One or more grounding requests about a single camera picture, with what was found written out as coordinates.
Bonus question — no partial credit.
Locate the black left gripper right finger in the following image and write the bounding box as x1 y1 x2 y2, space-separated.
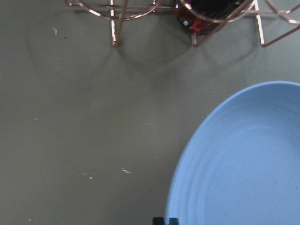
168 217 179 225

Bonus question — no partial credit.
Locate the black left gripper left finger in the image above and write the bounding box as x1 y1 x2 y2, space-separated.
152 217 165 225

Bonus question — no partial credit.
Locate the blue plate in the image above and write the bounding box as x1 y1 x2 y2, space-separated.
165 81 300 225

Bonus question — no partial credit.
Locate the lower left drink bottle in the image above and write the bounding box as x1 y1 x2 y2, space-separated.
174 0 244 35

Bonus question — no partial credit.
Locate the copper wire bottle rack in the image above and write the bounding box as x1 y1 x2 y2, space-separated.
65 0 300 47

